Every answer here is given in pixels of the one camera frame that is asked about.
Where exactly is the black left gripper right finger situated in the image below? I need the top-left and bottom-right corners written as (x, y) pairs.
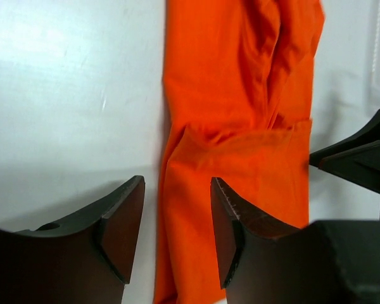
top-left (211, 178), bottom-right (380, 303)

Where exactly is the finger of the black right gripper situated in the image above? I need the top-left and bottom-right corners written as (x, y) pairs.
top-left (319, 140), bottom-right (380, 194)
top-left (309, 109), bottom-right (380, 167)

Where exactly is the orange t shirt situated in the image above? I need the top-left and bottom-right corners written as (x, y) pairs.
top-left (154, 1), bottom-right (324, 303)

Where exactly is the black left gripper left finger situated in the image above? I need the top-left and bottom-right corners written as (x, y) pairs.
top-left (0, 175), bottom-right (145, 303)

